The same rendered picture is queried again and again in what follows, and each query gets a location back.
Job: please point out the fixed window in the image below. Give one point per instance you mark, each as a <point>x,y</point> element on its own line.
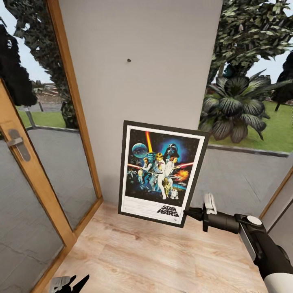
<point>248,108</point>

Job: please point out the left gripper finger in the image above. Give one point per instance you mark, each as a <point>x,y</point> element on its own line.
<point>71,280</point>
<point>77,288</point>

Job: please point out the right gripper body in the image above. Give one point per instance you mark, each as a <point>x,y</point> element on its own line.
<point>214,220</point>

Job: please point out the poster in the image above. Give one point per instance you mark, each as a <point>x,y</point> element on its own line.
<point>159,170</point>

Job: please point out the door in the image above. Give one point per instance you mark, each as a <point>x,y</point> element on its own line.
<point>49,185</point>

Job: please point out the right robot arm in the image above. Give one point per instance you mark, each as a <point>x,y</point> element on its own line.
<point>272,260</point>

